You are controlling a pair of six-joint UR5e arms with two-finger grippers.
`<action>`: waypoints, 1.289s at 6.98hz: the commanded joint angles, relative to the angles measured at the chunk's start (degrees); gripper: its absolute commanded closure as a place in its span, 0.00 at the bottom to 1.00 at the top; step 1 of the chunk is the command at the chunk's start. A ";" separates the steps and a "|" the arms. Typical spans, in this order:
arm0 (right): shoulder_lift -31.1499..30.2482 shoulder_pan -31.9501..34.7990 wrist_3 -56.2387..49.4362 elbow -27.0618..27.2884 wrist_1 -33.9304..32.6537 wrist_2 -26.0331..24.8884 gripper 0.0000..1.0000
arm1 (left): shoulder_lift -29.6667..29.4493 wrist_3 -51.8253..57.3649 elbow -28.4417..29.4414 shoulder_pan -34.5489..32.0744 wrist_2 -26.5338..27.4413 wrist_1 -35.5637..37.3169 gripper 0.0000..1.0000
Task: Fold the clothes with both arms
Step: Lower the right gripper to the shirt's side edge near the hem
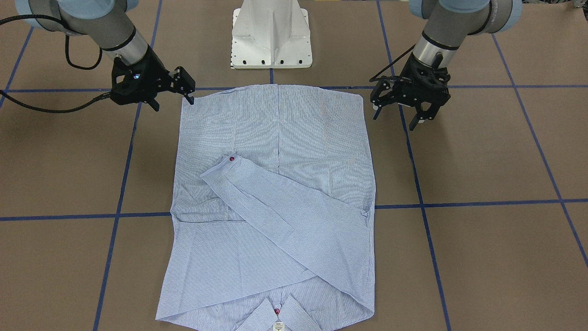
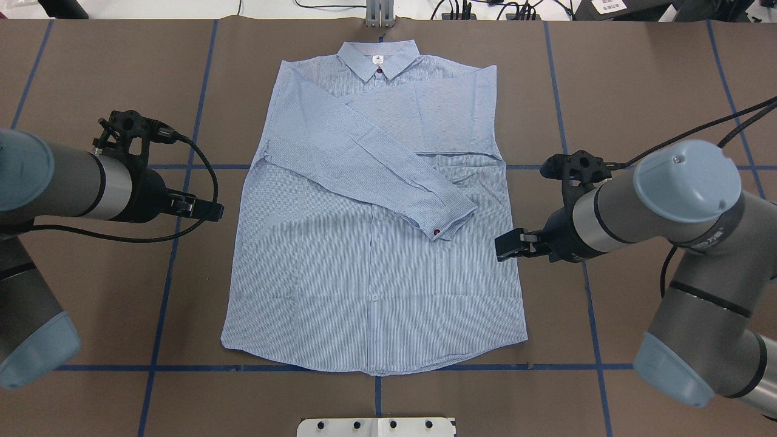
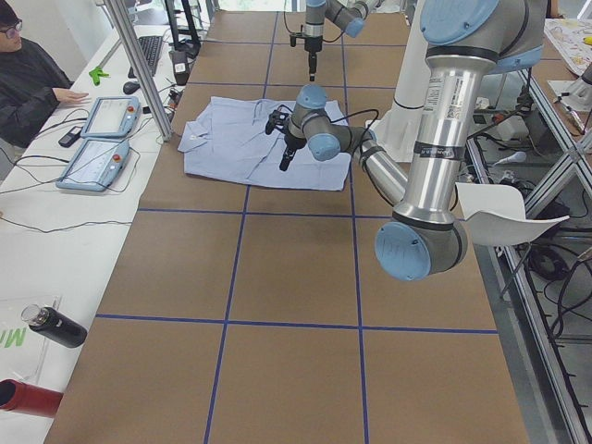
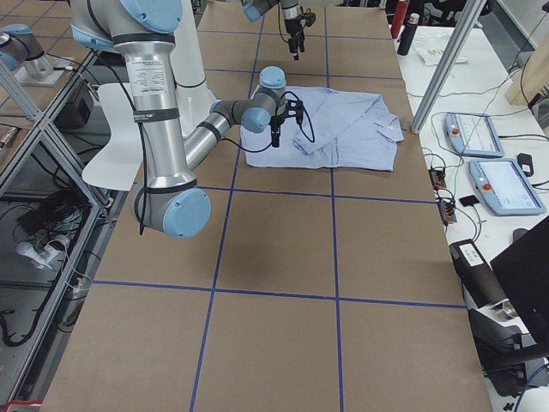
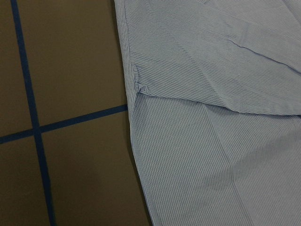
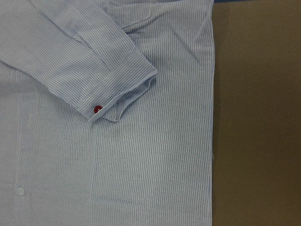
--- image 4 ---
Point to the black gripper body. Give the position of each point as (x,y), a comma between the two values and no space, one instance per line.
(293,25)
(278,118)

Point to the light blue striped shirt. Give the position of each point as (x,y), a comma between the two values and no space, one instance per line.
(344,129)

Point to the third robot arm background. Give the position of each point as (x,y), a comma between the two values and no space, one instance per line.
(23,54)

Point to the red cylinder bottle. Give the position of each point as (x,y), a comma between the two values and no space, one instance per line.
(398,18)

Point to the black water bottle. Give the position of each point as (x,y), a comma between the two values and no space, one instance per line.
(407,35)

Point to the white plastic chair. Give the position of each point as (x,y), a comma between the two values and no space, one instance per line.
(116,165)

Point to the orange terminal block strip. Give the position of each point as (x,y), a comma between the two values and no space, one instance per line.
(444,197)

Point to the upper blue teach pendant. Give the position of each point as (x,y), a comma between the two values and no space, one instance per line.
(472,135)

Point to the blue teach pendant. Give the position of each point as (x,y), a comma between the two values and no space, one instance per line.
(504,188)
(472,135)

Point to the small black square pad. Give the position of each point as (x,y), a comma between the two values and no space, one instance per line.
(468,201)

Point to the lower blue teach pendant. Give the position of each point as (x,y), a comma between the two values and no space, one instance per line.
(504,188)

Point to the brown cylinder white label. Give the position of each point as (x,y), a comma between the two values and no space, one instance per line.
(475,273)

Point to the black monitor near right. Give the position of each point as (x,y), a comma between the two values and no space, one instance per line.
(522,272)

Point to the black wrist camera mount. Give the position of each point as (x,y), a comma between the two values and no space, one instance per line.
(309,17)
(294,109)

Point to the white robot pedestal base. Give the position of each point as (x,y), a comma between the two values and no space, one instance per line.
(193,95)

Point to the aluminium frame post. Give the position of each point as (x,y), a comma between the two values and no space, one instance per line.
(460,34)

